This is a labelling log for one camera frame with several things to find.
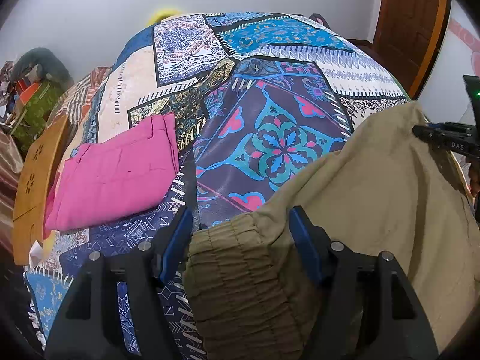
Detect yellow fluffy object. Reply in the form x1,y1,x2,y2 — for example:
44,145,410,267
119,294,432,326
149,7,185,26

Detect khaki pants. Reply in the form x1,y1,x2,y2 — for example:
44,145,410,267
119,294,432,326
182,101,480,360

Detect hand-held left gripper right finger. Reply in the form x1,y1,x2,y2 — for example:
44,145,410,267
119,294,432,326
288,205,440,360

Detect striped orange cloth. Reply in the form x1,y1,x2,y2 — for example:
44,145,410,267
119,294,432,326
50,67,113,122

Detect brown striped cloth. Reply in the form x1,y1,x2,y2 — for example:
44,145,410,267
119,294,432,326
0,129,25,250

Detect green patterned cloth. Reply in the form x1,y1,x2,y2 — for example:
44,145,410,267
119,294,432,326
10,80,65,152

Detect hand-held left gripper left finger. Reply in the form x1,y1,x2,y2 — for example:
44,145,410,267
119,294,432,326
44,206,194,360

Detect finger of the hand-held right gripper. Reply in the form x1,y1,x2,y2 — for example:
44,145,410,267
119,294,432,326
412,121,480,160

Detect patterned blue bed sheet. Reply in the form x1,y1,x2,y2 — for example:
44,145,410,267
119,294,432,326
22,12,413,360

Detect wooden door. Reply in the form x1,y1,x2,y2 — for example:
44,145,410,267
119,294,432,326
369,0,452,100

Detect pink folded pants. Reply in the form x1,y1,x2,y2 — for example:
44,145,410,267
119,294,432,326
43,113,181,239

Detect pink patterned curtain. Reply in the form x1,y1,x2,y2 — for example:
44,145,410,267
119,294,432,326
446,5,480,66

